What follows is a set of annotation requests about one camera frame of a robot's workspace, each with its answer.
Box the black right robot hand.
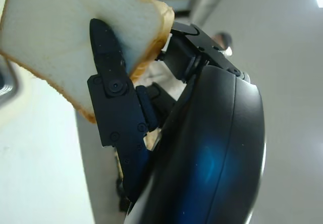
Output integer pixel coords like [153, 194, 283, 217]
[86, 18, 267, 224]

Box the slice of toast bread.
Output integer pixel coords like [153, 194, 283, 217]
[0, 0, 176, 125]

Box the white two-slot toaster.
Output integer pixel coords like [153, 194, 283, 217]
[0, 54, 97, 224]

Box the person in white top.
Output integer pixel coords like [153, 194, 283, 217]
[147, 31, 233, 103]

